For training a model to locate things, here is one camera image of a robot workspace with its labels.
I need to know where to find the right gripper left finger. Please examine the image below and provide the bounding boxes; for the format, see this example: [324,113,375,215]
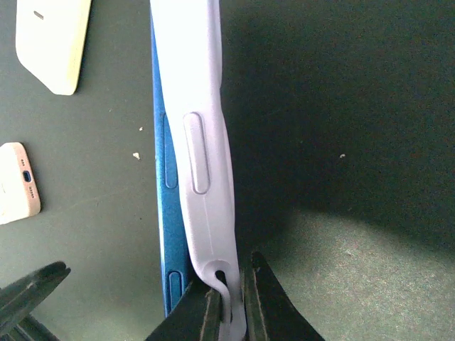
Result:
[146,278,222,341]

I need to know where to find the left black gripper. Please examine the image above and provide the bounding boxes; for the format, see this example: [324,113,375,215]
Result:
[1,261,71,340]

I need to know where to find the blue phone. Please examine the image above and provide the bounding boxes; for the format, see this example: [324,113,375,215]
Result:
[151,31,193,315]

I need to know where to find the pink cased phone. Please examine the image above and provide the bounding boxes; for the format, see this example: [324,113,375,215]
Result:
[1,142,41,225]

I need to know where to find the lavender phone case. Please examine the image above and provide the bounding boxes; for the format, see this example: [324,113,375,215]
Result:
[151,1,247,340]

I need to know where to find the beige cased phone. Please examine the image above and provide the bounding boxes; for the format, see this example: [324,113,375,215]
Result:
[16,0,92,96]

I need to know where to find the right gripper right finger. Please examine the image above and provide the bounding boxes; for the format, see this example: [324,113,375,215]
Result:
[243,251,323,341]

